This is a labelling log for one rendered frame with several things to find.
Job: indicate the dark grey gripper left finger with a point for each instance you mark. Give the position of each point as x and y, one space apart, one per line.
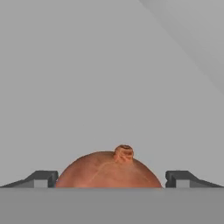
43 176

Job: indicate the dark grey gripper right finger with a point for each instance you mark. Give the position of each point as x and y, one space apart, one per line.
180 176

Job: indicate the brown onion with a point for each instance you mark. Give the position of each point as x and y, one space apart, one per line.
108 175

